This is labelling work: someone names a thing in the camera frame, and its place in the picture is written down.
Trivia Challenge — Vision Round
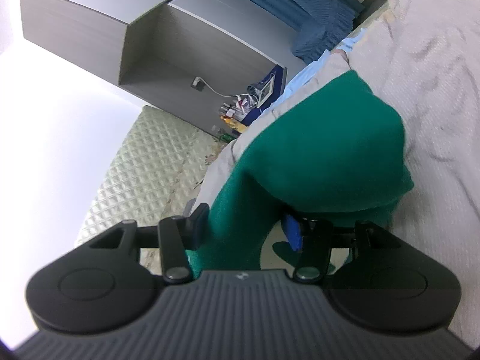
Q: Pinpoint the white charger cable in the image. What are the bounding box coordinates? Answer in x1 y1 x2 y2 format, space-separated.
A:
199 78 260 103

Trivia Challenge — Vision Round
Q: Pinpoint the quilted cream headboard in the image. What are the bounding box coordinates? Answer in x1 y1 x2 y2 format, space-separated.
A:
82 105 234 271

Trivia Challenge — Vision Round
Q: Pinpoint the grey white bed duvet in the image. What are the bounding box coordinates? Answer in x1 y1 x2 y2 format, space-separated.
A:
197 0 479 347

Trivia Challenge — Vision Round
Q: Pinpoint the blue bedside table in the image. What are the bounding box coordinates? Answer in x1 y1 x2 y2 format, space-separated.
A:
241 65 287 126

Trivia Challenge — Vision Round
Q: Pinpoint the grey wall socket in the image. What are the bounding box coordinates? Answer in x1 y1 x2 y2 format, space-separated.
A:
190 77 206 92

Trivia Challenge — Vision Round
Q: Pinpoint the blue curtain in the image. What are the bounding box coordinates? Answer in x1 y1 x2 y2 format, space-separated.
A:
250 0 365 64

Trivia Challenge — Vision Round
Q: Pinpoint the grey white wardrobe cabinet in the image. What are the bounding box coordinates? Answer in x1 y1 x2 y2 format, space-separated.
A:
20 0 382 133

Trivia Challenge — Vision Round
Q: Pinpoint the white tablet device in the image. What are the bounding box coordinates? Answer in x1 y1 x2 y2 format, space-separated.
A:
257 77 275 108

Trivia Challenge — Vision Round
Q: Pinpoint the green glass bottle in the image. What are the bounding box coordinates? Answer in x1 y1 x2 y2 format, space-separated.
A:
211 125 239 143

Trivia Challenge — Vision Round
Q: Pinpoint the green hooded sweatshirt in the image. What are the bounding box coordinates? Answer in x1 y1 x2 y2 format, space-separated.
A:
189 70 413 274

